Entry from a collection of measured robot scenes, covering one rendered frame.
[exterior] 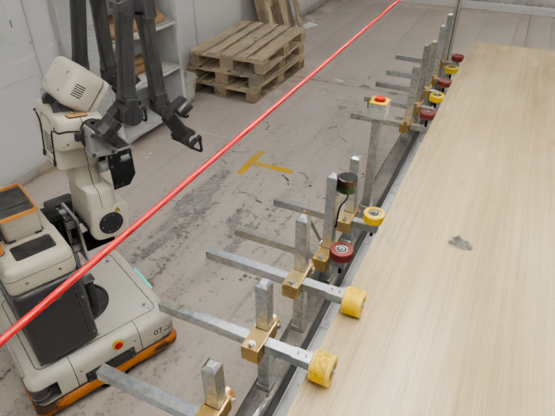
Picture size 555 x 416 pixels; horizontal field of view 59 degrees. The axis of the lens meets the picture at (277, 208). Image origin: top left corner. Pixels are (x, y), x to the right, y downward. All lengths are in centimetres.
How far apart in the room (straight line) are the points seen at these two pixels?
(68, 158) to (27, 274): 45
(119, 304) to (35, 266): 61
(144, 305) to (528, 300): 161
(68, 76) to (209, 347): 142
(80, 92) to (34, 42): 211
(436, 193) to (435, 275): 49
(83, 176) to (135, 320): 71
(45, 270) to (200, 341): 93
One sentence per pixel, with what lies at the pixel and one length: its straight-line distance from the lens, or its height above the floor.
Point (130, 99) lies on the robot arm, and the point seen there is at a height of 130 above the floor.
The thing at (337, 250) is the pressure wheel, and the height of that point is 91.
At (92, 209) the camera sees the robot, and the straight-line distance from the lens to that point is 212.
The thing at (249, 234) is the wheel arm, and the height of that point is 86.
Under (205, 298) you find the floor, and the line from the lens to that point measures 278.
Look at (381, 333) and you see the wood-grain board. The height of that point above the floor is 90.
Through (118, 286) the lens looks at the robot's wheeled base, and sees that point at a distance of 254.
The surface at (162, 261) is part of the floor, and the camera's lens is 306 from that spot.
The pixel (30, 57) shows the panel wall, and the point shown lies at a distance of 400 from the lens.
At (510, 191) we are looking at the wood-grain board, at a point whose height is 90.
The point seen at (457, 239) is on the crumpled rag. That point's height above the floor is 91.
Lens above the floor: 198
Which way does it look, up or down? 36 degrees down
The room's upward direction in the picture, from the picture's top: straight up
